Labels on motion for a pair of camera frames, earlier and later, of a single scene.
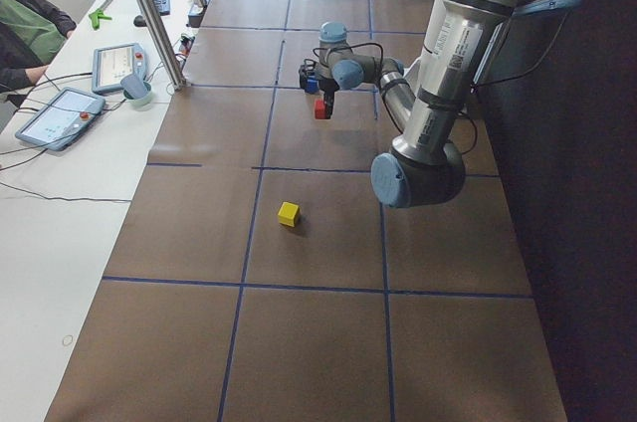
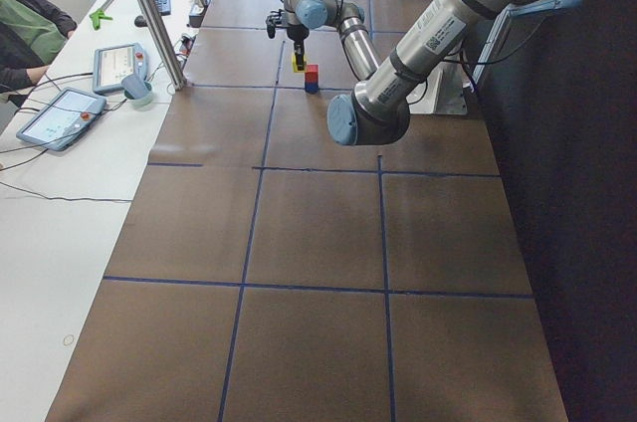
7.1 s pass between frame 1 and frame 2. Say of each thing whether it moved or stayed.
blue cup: stayed
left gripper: moved
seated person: stayed
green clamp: stayed
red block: moved
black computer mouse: stayed
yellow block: moved
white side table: stayed
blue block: stayed
